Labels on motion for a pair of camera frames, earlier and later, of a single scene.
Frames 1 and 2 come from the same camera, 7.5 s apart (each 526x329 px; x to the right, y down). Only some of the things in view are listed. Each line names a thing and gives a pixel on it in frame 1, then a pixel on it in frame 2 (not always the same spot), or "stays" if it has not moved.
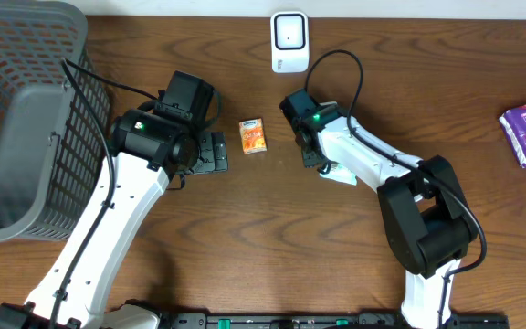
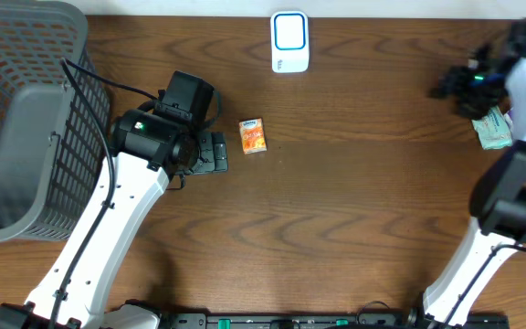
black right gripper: x=311 y=159 → x=466 y=85
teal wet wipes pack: x=341 y=173 → x=495 y=129
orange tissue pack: x=253 y=137 stays
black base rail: x=319 y=321 stays
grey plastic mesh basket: x=37 y=154 stays
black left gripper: x=217 y=152 stays
